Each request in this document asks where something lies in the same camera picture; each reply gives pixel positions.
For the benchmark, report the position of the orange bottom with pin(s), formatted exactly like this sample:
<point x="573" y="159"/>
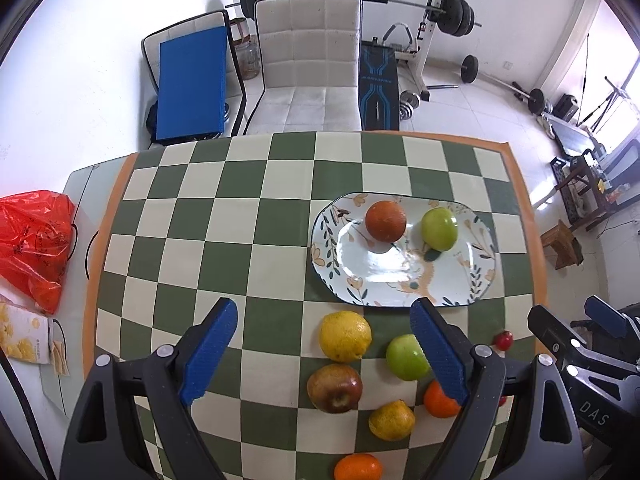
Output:
<point x="359" y="466"/>

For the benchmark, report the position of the black blue exercise board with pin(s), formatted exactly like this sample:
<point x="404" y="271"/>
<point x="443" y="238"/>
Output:
<point x="378" y="95"/>

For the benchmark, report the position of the orange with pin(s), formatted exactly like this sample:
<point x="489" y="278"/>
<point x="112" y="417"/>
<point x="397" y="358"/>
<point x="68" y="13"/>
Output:
<point x="359" y="466"/>
<point x="437" y="403"/>

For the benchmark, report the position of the small wooden stool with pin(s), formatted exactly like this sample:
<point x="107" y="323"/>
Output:
<point x="567" y="248"/>

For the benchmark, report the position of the yellow snack box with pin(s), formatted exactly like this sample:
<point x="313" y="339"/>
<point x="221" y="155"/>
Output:
<point x="24" y="335"/>

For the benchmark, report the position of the floral oval ceramic plate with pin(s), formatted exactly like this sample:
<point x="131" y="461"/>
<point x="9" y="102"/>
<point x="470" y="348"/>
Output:
<point x="363" y="271"/>

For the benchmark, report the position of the green apple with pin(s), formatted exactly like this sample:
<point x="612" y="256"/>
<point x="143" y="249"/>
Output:
<point x="406" y="359"/>
<point x="439" y="229"/>

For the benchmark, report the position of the brown red round fruit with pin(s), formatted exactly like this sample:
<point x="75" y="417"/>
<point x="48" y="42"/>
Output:
<point x="386" y="221"/>

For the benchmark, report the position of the white weight rack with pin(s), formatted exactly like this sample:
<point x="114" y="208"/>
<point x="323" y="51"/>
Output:
<point x="415" y="55"/>

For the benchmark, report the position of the barbell on floor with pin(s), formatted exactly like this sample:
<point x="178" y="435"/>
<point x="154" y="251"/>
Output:
<point x="535" y="99"/>

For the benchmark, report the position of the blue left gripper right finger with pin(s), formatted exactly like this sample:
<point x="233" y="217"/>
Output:
<point x="445" y="347"/>

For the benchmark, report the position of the white padded chair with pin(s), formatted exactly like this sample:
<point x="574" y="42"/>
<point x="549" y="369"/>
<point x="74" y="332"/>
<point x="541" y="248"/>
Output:
<point x="310" y="53"/>

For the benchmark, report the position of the green white checkered tablecloth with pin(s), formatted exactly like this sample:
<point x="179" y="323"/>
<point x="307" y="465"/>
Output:
<point x="186" y="225"/>

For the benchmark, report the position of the blue folded mat chair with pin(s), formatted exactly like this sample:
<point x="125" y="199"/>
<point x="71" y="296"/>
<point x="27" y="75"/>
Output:
<point x="196" y="74"/>

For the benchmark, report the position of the yellow lemon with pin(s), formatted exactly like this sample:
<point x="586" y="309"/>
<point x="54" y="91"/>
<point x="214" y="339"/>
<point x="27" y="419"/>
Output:
<point x="392" y="422"/>
<point x="344" y="336"/>

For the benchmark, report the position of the red plastic bag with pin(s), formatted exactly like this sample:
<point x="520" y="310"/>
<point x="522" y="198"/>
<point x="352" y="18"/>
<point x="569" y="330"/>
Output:
<point x="36" y="235"/>

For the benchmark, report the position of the dark red apple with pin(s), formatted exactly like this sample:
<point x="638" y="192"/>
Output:
<point x="335" y="388"/>

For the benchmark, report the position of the barbell on rack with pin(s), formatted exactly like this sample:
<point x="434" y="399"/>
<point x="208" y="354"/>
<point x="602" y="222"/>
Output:
<point x="451" y="17"/>

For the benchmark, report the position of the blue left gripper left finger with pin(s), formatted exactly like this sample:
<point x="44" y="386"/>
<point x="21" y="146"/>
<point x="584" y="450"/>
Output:
<point x="201" y="348"/>

